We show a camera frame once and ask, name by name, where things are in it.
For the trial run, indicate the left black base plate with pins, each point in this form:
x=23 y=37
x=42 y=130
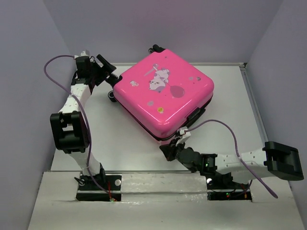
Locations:
x=87 y=190

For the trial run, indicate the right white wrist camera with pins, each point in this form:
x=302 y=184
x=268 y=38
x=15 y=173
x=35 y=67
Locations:
x=183 y=135

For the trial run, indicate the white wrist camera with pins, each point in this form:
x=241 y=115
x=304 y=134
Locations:
x=183 y=135
x=84 y=53

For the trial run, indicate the pink hard-shell suitcase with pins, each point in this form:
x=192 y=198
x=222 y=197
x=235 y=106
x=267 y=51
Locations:
x=162 y=92

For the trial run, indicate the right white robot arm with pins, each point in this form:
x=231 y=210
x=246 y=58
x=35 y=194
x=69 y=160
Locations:
x=274 y=159

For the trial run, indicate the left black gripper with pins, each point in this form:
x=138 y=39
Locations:
x=106 y=70

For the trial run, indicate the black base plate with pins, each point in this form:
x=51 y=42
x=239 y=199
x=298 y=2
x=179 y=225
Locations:
x=87 y=190
x=222 y=188

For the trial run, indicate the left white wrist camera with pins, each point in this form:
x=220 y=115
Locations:
x=84 y=53

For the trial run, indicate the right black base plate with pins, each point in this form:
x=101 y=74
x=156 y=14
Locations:
x=222 y=188

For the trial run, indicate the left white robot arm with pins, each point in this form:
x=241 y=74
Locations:
x=70 y=125

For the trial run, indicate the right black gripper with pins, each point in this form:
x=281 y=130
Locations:
x=169 y=150

